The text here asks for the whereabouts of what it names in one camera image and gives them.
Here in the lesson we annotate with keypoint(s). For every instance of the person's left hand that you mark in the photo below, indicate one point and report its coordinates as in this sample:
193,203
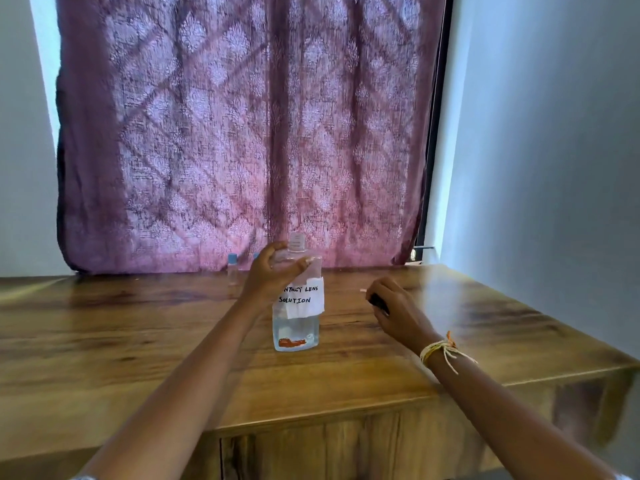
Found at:
260,282

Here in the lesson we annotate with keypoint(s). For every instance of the person's right hand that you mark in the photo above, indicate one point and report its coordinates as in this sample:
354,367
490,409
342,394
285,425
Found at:
405,317

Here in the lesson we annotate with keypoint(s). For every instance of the person's left thumb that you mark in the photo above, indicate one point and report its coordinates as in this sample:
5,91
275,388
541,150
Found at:
296,270

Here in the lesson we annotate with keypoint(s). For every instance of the person's right fingers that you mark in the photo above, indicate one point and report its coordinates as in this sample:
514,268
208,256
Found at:
384,289

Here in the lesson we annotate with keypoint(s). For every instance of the small black and white tool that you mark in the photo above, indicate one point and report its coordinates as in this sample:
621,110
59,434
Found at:
379,303

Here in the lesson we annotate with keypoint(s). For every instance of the clear bottle with white label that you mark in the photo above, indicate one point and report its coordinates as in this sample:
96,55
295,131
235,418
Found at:
296,324

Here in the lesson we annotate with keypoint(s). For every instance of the person's left forearm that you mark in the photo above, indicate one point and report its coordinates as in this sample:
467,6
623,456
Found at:
180,394

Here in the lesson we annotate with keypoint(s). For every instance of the person's right forearm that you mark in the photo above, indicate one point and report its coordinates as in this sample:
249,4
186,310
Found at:
510,424

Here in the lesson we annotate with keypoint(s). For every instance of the small blue-capped vial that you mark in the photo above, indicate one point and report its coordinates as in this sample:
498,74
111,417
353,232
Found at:
232,269

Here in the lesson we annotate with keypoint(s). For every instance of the wooden cabinet table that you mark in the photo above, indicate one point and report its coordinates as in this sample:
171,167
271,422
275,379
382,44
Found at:
350,394

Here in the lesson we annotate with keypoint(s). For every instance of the purple patterned curtain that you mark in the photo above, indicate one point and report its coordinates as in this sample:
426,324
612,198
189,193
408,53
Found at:
210,134

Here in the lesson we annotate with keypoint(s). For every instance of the black window frame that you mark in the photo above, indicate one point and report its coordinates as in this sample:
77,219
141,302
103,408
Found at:
436,119

